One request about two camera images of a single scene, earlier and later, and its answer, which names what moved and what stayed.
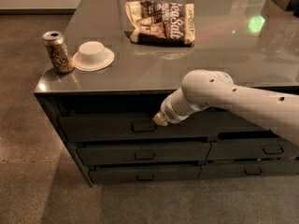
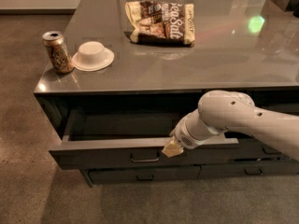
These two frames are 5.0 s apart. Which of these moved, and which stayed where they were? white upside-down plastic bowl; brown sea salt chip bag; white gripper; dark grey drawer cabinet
Moved: white gripper
Stayed: brown sea salt chip bag; dark grey drawer cabinet; white upside-down plastic bowl
